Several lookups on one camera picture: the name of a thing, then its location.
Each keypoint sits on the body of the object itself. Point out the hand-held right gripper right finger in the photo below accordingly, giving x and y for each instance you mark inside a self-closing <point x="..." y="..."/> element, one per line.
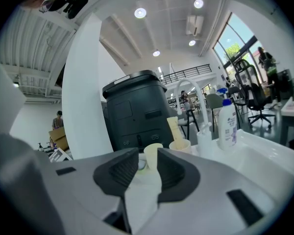
<point x="210" y="192"/>

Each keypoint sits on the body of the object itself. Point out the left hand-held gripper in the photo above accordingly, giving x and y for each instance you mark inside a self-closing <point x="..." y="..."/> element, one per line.
<point x="60" y="155"/>

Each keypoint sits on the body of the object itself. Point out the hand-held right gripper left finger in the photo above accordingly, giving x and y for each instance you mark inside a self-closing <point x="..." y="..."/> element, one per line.
<point x="76" y="187"/>

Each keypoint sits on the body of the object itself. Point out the brown cardboard box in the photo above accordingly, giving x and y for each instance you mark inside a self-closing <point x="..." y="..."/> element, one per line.
<point x="58" y="137"/>

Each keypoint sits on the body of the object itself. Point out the white shampoo bottle blue cap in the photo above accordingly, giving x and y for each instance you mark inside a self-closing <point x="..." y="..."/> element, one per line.
<point x="227" y="128"/>

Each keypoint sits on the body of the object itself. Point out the light blue soap bar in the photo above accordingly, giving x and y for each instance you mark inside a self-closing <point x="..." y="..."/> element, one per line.
<point x="142" y="164"/>

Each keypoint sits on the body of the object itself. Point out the black slim chair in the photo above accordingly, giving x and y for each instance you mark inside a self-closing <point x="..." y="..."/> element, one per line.
<point x="191" y="121"/>

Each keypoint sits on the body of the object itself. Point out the dark grey tall appliance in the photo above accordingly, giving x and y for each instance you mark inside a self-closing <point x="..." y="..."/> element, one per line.
<point x="134" y="111"/>

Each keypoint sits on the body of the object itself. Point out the grey green shell chair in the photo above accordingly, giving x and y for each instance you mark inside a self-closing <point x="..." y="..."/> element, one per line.
<point x="214" y="104"/>

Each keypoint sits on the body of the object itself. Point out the white gooseneck faucet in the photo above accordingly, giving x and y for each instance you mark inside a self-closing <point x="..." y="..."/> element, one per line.
<point x="201" y="99"/>

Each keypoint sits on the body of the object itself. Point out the black mesh office chair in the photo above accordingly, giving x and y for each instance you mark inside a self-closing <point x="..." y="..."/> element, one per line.
<point x="254" y="94"/>

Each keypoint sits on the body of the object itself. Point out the black mezzanine railing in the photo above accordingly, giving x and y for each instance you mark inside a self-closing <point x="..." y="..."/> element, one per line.
<point x="186" y="73"/>

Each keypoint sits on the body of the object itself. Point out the black massage chair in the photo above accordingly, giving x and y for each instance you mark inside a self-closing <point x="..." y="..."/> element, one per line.
<point x="286" y="83"/>

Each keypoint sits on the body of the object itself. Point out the round ceiling downlight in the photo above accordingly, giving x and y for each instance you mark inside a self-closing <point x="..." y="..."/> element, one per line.
<point x="156" y="53"/>
<point x="191" y="43"/>
<point x="140" y="13"/>
<point x="198" y="3"/>

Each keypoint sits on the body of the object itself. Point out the tall glass window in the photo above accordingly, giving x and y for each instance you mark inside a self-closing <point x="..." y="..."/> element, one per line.
<point x="232" y="45"/>

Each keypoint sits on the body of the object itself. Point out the person's glasses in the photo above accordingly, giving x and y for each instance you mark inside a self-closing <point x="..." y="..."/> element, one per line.
<point x="46" y="5"/>

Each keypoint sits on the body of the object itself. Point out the ceiling air conditioner cassette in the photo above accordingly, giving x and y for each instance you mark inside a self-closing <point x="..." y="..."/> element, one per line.
<point x="194" y="24"/>

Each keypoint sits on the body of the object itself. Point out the black head-mounted camera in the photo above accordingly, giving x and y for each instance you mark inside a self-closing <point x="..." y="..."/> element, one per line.
<point x="77" y="5"/>

